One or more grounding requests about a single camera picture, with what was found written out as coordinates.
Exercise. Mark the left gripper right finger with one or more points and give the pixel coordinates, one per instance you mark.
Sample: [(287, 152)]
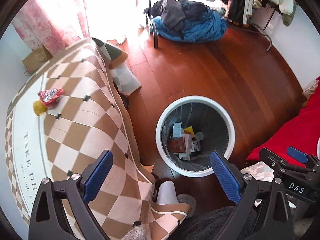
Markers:
[(273, 220)]

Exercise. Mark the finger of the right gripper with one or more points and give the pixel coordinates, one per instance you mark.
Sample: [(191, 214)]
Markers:
[(282, 167), (306, 159)]

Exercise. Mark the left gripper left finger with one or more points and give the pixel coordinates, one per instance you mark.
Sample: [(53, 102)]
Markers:
[(48, 218)]

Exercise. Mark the yellow lemon peel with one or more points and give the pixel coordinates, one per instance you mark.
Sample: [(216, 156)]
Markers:
[(39, 107)]

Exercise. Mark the red snack wrapper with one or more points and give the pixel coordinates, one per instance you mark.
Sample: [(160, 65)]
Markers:
[(50, 97)]

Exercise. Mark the clear plastic lid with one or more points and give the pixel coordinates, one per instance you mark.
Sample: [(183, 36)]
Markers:
[(199, 136)]

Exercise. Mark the brown paper scrap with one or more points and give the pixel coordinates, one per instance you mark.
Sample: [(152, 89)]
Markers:
[(176, 146)]

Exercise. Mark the white round trash bin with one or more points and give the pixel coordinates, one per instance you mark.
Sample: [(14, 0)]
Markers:
[(203, 115)]

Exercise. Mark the pastel checkered bedsheet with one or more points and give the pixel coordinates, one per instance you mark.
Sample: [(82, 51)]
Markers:
[(260, 171)]

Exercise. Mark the red blanket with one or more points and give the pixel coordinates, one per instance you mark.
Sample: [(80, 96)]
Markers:
[(301, 132)]

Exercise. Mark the checkered brown table cloth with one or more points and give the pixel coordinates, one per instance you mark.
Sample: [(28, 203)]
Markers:
[(89, 118)]

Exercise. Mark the white box in bin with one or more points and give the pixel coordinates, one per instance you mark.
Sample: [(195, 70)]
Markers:
[(177, 130)]

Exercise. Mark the grey checkered cushion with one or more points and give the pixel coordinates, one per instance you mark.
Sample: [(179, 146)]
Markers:
[(125, 81)]

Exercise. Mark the brown paper bag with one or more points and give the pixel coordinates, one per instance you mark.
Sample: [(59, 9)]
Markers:
[(36, 59)]

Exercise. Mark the blue clothes pile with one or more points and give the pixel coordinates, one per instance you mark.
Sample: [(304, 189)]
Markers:
[(187, 21)]

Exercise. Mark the pink floral curtain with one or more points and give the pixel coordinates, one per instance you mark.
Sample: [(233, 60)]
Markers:
[(54, 24)]

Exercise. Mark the metal clothes rack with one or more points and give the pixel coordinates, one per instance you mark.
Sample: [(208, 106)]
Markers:
[(153, 30)]

